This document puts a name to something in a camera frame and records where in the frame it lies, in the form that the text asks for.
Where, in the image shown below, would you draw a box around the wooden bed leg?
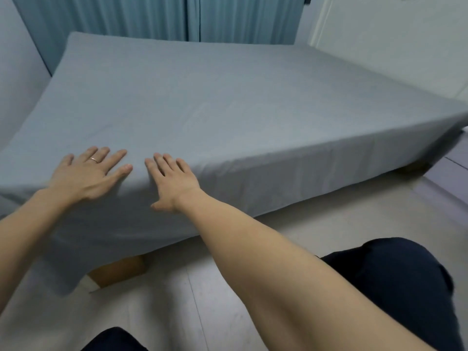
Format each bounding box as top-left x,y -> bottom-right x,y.
88,254 -> 149,289

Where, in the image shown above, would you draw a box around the white wardrobe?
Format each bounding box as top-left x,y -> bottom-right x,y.
306,0 -> 468,111

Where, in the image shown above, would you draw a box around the person's left forearm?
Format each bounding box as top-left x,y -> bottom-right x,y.
0,187 -> 87,295

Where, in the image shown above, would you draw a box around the person's right hand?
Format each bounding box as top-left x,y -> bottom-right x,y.
145,153 -> 202,212

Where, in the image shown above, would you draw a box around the dark navy trousers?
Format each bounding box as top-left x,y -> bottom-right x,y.
80,237 -> 466,351

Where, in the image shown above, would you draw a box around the grey floor mat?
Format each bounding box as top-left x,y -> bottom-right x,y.
420,131 -> 468,210

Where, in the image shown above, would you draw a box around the person's right forearm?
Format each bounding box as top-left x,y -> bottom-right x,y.
175,187 -> 447,351

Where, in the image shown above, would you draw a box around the person's left hand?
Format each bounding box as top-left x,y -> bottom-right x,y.
45,146 -> 133,203

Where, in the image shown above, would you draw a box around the grey-blue bed sheet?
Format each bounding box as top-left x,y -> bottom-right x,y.
0,31 -> 468,297

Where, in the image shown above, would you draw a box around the blue curtain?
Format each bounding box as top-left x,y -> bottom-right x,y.
187,0 -> 307,45
10,0 -> 191,76

